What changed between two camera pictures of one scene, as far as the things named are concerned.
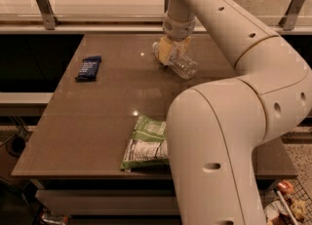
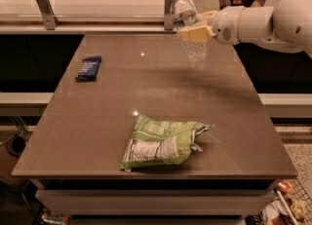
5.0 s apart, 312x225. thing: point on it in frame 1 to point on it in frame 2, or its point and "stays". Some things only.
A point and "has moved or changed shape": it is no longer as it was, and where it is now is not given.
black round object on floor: (16, 145) stays
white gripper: (177, 27) to (224, 24)
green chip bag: (147, 144) stays
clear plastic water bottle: (174, 54) has moved or changed shape
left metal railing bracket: (50, 20) stays
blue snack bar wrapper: (89, 68) stays
